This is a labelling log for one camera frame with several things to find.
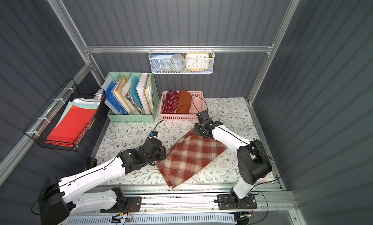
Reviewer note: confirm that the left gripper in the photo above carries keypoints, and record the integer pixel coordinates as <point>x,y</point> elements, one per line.
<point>159,153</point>

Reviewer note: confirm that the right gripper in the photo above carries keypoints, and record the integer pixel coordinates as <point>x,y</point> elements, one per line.
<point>199,129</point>

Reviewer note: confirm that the rust brown skirt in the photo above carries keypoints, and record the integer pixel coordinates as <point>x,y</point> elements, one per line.
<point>184,102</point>

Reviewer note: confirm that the pink plastic basket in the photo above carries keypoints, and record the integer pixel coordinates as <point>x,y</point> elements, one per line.
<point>197,105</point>

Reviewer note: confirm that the red plaid skirt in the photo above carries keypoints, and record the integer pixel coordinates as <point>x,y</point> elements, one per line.
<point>188,156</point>

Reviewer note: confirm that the red polka dot skirt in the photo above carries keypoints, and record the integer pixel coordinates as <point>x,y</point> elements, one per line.
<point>171,102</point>

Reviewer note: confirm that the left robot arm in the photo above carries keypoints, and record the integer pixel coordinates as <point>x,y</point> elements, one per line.
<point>61,198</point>

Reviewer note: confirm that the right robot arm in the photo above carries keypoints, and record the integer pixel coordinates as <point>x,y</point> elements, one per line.
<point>253,161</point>

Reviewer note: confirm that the grey tape roll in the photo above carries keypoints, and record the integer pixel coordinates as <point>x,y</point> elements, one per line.
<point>177,63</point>

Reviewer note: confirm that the floral table mat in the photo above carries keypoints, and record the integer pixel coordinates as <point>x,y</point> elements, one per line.
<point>232,112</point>

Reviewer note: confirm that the green file organizer box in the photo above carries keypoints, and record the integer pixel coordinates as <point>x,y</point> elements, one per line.
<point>126,93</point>

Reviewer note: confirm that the yellow alarm clock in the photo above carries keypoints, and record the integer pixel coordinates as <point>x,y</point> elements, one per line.
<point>197,61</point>

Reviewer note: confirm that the blue folder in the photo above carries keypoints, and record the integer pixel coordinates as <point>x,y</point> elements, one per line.
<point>111,100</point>

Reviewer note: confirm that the red paper stack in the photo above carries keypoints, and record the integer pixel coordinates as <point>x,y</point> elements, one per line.
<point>70,127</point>

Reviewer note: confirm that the white binder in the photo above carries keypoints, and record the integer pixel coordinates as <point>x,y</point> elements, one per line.
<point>141,86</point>

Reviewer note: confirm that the blue box in basket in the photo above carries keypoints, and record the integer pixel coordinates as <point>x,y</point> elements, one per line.
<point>160,62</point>

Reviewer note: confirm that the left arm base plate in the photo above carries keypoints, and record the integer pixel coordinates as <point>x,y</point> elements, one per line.
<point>129,204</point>

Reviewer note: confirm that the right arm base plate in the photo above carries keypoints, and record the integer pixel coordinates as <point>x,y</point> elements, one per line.
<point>228,202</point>

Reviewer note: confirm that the white wire wall basket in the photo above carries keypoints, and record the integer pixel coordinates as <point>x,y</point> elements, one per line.
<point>184,51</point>

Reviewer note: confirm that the black wire wall basket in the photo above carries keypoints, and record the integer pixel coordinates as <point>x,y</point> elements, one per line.
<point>70,94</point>

